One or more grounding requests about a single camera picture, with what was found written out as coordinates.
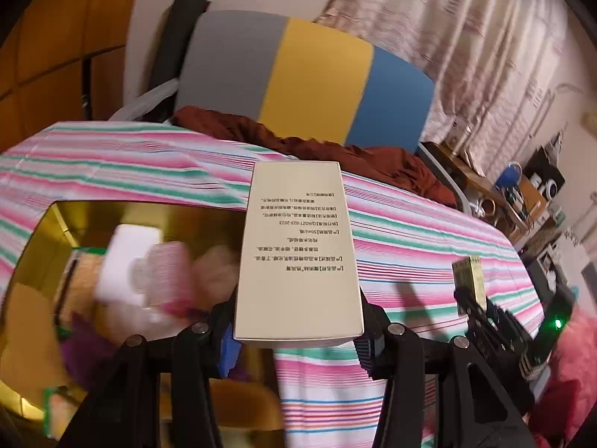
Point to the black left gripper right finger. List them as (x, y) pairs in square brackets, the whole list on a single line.
[(375, 348)]

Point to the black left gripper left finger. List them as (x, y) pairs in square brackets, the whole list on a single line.
[(222, 349)]

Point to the cream rectangular carton box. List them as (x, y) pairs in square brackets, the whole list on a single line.
[(298, 285)]

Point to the pink ribbed packet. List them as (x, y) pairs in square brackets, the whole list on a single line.
[(163, 277)]

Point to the purple snack packet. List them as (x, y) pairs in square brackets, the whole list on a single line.
[(85, 353)]

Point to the white foam block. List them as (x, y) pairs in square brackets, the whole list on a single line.
[(129, 243)]

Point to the cluttered wooden side table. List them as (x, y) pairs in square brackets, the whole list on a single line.
[(516, 205)]

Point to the rust red blanket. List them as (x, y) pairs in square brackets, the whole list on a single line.
[(390, 165)]

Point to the gold metal tin box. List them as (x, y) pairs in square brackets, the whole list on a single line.
[(117, 324)]

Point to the grey yellow blue pillow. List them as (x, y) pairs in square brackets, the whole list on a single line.
[(301, 79)]

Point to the beige patterned curtain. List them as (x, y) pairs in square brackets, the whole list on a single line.
[(491, 62)]

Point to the orange wooden wardrobe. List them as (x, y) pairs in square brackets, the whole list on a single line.
[(60, 60)]

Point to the white metal bed rail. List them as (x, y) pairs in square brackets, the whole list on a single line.
[(147, 102)]

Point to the black upright post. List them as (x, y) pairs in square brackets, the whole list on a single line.
[(171, 51)]

